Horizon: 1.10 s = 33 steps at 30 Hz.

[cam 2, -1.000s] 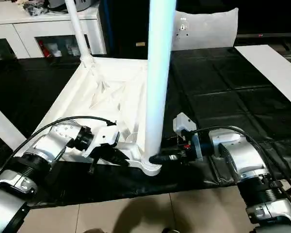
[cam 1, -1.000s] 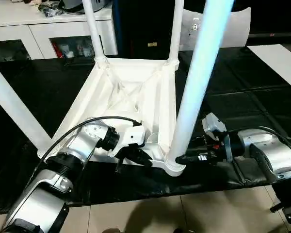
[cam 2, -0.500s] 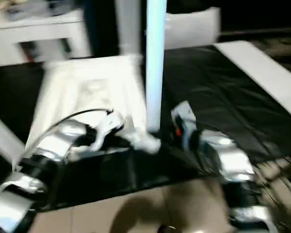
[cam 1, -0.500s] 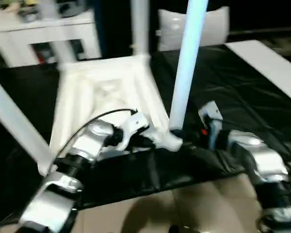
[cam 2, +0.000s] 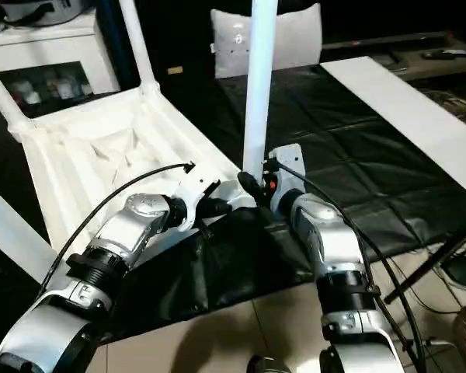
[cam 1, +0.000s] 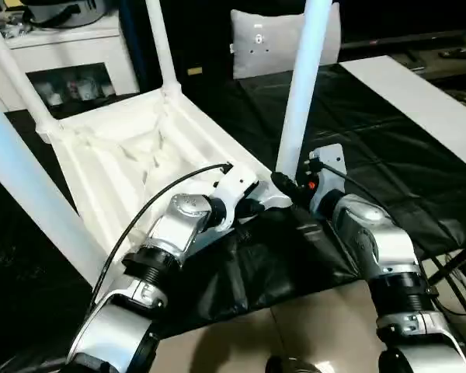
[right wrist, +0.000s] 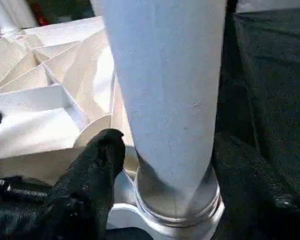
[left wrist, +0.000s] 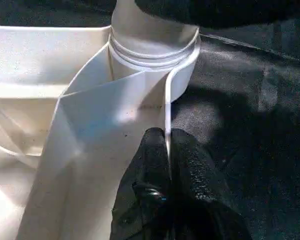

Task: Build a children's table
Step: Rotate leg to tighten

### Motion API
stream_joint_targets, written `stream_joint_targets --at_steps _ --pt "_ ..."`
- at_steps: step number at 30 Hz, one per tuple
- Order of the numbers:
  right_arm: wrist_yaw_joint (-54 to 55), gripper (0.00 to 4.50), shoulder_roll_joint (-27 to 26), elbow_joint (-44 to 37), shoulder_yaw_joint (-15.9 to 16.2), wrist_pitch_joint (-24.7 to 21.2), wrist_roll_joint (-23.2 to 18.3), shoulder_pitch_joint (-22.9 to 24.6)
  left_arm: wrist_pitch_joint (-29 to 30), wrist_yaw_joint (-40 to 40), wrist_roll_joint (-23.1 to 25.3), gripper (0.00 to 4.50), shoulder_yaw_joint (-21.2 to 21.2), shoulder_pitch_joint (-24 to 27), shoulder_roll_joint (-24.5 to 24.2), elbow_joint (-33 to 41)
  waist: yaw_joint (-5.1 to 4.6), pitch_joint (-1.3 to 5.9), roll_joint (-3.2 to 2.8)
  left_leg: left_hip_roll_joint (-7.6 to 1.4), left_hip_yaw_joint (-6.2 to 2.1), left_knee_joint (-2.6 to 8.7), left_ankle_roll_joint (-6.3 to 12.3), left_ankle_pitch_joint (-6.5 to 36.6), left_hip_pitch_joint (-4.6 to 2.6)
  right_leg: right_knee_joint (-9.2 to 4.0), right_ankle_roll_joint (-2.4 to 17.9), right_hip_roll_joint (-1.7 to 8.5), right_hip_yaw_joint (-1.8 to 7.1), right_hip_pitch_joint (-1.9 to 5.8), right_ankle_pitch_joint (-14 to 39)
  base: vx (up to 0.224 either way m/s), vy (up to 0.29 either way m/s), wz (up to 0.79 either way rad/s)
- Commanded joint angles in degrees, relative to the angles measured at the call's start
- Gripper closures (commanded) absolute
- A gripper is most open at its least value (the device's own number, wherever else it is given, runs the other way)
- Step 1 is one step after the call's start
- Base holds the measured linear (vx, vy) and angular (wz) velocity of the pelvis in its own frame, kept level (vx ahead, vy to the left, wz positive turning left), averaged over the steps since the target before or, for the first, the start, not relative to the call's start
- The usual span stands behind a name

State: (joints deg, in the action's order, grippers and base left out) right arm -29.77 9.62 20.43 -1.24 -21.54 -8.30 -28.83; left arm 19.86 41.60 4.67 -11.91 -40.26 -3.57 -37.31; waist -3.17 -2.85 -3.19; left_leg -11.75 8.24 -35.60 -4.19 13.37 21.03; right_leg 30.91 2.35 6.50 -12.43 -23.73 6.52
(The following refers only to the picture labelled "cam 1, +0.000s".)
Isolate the white plastic table leg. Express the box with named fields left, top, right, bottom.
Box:
left=0, top=11, right=59, bottom=135
left=275, top=0, right=334, bottom=183
left=144, top=0, right=179, bottom=96
left=0, top=87, right=96, bottom=291

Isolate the white flat board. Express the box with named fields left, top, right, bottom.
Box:
left=339, top=55, right=466, bottom=176

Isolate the grey cushion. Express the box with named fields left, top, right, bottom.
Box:
left=229, top=3, right=342, bottom=81

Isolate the dark robot right foot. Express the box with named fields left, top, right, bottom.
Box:
left=266, top=355, right=315, bottom=373

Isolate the black cabinet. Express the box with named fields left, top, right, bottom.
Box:
left=118, top=0, right=308, bottom=94

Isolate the black pole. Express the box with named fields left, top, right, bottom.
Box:
left=426, top=248, right=466, bottom=288

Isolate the white cabinet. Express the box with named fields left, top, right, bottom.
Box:
left=0, top=15, right=141, bottom=113

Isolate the dark bag on cabinet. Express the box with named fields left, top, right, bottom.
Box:
left=25, top=0, right=117, bottom=29

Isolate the dark clutter pile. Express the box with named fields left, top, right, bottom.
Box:
left=0, top=21, right=28, bottom=40

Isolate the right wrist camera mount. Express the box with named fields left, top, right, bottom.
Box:
left=308, top=142, right=349, bottom=214

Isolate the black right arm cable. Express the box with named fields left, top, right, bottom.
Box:
left=322, top=161, right=466, bottom=350

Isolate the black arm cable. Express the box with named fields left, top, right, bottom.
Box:
left=322, top=161, right=466, bottom=350
left=87, top=162, right=234, bottom=312

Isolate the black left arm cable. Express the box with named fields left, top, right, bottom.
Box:
left=87, top=162, right=234, bottom=312

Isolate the grey floor cable bundle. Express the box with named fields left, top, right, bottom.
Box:
left=446, top=252, right=466, bottom=318

